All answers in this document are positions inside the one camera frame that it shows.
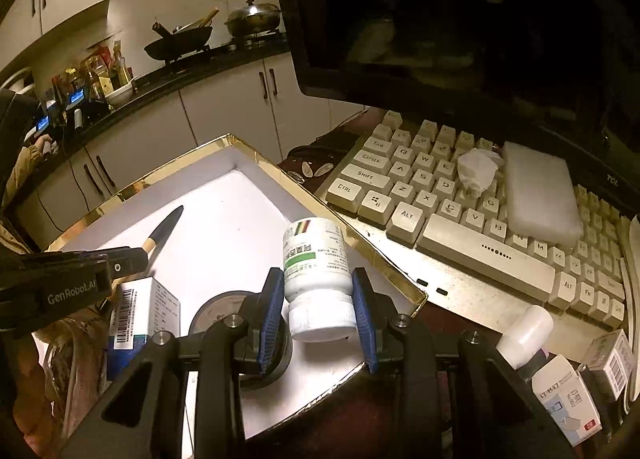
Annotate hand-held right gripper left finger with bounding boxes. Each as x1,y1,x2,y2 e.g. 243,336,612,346
60,266,293,459

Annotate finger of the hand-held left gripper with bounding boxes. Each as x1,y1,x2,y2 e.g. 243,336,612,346
107,246,150,286

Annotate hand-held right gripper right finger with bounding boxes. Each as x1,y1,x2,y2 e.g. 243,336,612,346
350,266,576,459

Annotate white pill bottle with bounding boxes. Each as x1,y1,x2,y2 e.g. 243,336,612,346
282,218,357,344

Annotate white box with gold rim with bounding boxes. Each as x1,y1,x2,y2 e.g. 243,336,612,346
45,133,428,459

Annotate person's left forearm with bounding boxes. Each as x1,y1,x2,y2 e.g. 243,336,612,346
10,306,113,459

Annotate blue and white box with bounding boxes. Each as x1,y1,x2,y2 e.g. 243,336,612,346
107,276,182,352

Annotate dark tape roll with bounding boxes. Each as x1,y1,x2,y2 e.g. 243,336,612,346
190,290,293,390

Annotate person's tan jacket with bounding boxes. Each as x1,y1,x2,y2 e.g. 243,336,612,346
0,89,56,255

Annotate white computer keyboard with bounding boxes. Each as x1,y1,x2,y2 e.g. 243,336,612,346
325,109,633,332

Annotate small white dropper bottle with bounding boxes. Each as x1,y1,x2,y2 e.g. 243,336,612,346
496,304,555,370

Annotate white bowl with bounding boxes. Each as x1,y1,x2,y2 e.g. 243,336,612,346
104,79,136,107

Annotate crumpled white tissue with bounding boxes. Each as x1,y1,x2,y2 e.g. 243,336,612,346
456,148,505,195

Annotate white kitchen base cabinets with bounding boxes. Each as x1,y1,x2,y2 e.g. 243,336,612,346
15,52,371,240

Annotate group of condiment bottles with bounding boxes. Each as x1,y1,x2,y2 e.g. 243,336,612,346
50,42,133,100

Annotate white foam block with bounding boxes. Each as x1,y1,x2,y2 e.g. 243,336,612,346
501,140,585,247

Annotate white staples box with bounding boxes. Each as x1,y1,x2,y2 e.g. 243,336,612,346
531,354,603,447

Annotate black wok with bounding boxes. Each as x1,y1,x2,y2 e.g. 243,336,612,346
144,22,214,62

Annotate small barcode box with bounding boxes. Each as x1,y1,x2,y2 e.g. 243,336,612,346
580,329,638,402

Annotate wooden spatula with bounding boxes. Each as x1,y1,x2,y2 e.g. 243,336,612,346
172,8,220,34

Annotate steel pot with lid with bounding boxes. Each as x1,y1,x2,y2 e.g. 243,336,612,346
224,0,282,37

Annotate black computer monitor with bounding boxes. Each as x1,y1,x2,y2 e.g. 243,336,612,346
264,0,640,220

